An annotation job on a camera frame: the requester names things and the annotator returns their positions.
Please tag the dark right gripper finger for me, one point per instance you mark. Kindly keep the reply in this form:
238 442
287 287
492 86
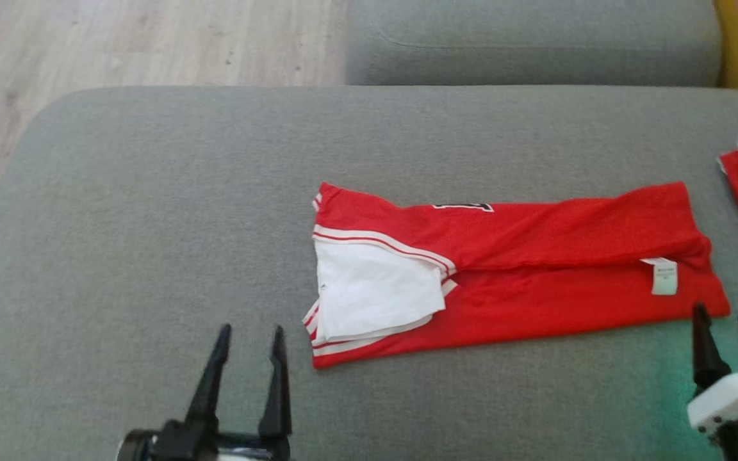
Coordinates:
705 358

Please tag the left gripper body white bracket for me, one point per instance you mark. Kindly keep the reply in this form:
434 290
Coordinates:
254 448

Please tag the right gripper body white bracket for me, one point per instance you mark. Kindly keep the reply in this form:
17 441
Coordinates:
734 400

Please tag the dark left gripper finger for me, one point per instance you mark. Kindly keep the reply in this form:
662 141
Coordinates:
277 397
209 390

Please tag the red basketball jersey white trim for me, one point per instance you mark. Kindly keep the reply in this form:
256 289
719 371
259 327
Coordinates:
535 294

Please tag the grey fabric sofa seat cushion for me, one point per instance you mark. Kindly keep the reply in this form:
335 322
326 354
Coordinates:
151 224

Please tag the grey fabric sofa back cushion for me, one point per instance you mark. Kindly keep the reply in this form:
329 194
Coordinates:
535 45

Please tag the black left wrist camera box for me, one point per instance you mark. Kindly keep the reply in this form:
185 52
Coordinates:
183 445

